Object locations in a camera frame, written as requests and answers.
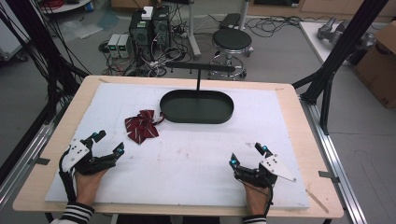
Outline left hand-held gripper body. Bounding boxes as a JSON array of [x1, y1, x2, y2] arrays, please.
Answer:
[[58, 137, 118, 175]]

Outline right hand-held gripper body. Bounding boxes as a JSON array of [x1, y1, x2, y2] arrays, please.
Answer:
[[233, 153, 298, 189]]

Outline dark red striped bow tie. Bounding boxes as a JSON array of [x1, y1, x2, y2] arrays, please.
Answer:
[[124, 109, 166, 146]]

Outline black stand with oval tray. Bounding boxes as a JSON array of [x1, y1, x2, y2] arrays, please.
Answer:
[[159, 61, 236, 125]]

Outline person's right hand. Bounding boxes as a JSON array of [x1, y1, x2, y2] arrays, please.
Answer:
[[242, 181, 273, 217]]

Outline person's left hand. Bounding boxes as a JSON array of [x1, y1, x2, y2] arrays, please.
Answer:
[[74, 168, 109, 207]]

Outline light wooden table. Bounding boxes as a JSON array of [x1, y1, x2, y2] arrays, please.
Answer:
[[12, 75, 346, 219]]

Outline white foam mat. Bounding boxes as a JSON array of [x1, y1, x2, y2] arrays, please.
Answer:
[[44, 82, 312, 210]]

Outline person's right striped sleeve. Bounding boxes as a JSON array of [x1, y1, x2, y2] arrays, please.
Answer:
[[242, 214, 268, 224]]

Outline person's striped sleeve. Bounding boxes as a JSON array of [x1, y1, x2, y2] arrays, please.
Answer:
[[50, 201, 95, 224], [242, 214, 268, 224]]

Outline person's left striped sleeve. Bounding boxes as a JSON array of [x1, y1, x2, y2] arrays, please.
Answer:
[[50, 201, 95, 224]]

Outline thin wooden stick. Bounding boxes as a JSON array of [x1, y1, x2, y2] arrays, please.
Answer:
[[305, 189, 331, 215]]

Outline white power supply unit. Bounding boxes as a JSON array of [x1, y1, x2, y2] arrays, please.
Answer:
[[118, 34, 134, 59], [106, 33, 121, 59]]

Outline clear plastic sheet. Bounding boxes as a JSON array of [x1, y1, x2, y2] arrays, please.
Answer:
[[58, 10, 120, 42]]

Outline black computer tower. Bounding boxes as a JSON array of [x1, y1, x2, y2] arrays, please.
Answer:
[[151, 5, 172, 51], [128, 10, 154, 61]]

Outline black round stool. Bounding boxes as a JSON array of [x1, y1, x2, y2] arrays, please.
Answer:
[[207, 27, 255, 80]]

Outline white board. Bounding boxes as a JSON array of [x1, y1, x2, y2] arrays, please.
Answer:
[[298, 21, 377, 67]]

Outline flat black device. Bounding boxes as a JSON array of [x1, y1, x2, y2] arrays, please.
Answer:
[[219, 12, 242, 30]]

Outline small white box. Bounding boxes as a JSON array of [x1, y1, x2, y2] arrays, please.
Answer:
[[140, 6, 154, 21]]

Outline grey desk leg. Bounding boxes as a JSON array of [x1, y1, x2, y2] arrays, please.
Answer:
[[238, 0, 251, 32], [186, 0, 203, 60]]

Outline brown cardboard box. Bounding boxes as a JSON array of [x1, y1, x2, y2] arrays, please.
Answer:
[[352, 21, 396, 109]]

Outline thin black cable of right gripper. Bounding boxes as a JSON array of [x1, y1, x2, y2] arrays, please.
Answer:
[[242, 180, 275, 217]]

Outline dark metal bracket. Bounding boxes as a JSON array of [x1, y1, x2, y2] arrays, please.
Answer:
[[318, 170, 341, 184], [27, 157, 51, 166]]

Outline aluminium rail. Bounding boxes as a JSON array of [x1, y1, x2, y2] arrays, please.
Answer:
[[0, 119, 64, 210], [299, 95, 369, 224]]

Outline black frame post with cables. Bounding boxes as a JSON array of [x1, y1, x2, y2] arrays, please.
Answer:
[[0, 0, 92, 126]]

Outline tangle of floor cables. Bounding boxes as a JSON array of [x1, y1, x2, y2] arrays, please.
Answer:
[[98, 18, 195, 77]]

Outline black metal frame post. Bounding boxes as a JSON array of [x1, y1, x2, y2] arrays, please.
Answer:
[[291, 0, 390, 135]]

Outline black floor cables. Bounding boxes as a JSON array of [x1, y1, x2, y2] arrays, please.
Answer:
[[245, 14, 331, 39]]

